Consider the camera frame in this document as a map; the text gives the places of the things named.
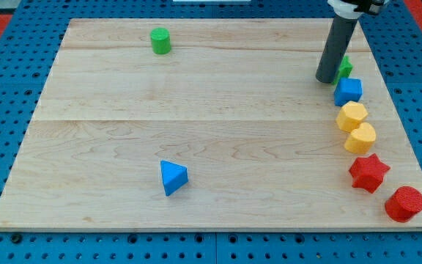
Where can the green star block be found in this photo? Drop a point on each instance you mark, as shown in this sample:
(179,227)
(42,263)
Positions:
(344,70)

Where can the blue triangle block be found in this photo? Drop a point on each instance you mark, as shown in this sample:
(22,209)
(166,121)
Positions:
(173,176)

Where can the yellow hexagon block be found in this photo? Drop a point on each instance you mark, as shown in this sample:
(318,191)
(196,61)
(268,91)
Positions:
(351,115)

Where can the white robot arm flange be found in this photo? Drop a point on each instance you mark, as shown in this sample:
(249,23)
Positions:
(353,9)

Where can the red cylinder block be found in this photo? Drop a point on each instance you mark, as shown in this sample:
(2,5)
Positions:
(404,204)

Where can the light wooden board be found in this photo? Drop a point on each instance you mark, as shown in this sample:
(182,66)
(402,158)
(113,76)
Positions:
(236,101)

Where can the yellow heart block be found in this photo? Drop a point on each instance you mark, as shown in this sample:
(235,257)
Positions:
(361,139)

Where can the red star block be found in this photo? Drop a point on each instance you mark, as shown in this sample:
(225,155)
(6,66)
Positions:
(368,173)

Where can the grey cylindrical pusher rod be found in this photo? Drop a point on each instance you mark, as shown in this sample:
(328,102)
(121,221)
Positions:
(338,39)

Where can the green cylinder block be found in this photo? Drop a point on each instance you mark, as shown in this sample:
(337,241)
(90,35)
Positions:
(160,40)

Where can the blue cube block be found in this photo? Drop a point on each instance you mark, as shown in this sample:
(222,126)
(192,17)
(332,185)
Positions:
(348,89)

